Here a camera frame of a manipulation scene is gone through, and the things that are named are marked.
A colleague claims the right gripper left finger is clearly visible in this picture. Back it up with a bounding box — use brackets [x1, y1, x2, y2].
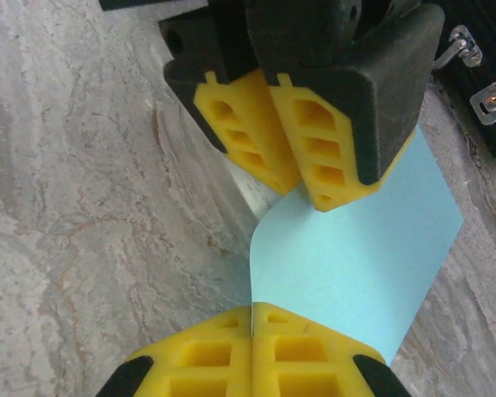
[94, 302, 254, 397]

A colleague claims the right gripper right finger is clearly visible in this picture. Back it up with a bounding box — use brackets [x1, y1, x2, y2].
[251, 300, 414, 397]

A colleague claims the light blue paper sheet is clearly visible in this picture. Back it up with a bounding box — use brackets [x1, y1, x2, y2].
[247, 123, 466, 369]

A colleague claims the black hard case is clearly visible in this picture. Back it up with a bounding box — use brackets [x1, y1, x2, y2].
[432, 0, 496, 170]

